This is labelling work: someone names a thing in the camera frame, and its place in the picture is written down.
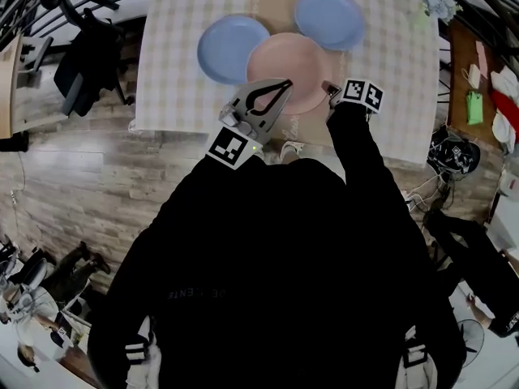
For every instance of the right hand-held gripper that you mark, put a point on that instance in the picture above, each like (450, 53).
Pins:
(357, 91)

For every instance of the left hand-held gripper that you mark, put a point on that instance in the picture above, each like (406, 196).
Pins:
(229, 148)

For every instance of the pink big plate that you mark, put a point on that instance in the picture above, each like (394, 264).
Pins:
(284, 67)

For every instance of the blue big plate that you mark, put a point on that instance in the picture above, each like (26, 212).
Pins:
(328, 14)
(227, 47)

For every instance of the person's right forearm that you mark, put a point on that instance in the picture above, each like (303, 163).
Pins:
(357, 148)

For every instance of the person's left forearm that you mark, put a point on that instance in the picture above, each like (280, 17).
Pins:
(202, 193)

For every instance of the person's left white shoe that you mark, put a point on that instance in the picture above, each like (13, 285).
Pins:
(291, 150)

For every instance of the checkered tablecloth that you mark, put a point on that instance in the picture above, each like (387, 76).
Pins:
(174, 75)

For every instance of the black bag with tags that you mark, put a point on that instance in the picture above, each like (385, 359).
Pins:
(442, 148)

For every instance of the brown wooden side table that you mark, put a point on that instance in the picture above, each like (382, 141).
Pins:
(458, 75)

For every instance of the white flower bouquet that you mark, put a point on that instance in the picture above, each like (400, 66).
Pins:
(440, 0)

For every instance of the white power strip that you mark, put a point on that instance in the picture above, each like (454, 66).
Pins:
(410, 204)
(13, 196)

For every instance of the small beige bag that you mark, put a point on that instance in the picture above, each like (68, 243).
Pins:
(473, 75)

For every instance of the green tag on side table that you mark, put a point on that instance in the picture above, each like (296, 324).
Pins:
(474, 109)

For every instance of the pink paper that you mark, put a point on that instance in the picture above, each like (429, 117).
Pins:
(481, 59)

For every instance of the white cloth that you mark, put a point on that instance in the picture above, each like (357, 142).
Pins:
(504, 80)

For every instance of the red cloth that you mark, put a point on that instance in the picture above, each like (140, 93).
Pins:
(507, 103)

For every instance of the black office chair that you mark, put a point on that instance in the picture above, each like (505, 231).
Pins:
(81, 83)

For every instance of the person's black sweater torso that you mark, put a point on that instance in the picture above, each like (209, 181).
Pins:
(263, 298)

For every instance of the light wooden desk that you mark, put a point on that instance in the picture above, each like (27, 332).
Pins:
(8, 91)

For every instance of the gray office chair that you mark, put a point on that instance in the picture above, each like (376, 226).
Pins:
(36, 274)

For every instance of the black floor fan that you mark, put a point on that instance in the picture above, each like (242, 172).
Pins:
(472, 338)

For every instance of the white striped clothing piece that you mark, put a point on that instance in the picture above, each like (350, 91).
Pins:
(417, 375)
(140, 369)

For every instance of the white cluttered desk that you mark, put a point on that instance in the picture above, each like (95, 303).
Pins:
(8, 375)

